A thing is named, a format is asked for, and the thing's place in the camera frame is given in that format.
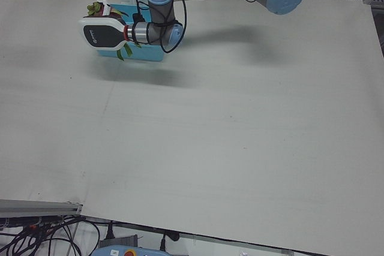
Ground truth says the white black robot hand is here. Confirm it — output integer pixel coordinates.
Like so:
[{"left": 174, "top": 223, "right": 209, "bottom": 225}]
[{"left": 78, "top": 0, "right": 128, "bottom": 52}]

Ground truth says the pink dragon fruit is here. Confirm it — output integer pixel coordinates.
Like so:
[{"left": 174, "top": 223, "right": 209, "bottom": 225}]
[{"left": 86, "top": 1, "right": 142, "bottom": 62}]

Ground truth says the blue plastic bin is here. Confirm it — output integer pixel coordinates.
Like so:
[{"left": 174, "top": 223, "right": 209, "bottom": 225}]
[{"left": 96, "top": 3, "right": 165, "bottom": 62}]

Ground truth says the black power plug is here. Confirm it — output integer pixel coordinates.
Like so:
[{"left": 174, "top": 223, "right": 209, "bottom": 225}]
[
  {"left": 106, "top": 221, "right": 117, "bottom": 239},
  {"left": 160, "top": 230, "right": 181, "bottom": 251}
]

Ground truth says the blue teach pendant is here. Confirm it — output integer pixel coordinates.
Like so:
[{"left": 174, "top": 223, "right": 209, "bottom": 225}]
[{"left": 91, "top": 243, "right": 172, "bottom": 256}]

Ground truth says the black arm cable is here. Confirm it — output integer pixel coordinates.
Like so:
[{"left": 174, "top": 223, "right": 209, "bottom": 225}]
[{"left": 126, "top": 0, "right": 187, "bottom": 54}]

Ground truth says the aluminium profile rail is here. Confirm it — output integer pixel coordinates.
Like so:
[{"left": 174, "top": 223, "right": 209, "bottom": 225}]
[{"left": 0, "top": 198, "right": 83, "bottom": 217}]

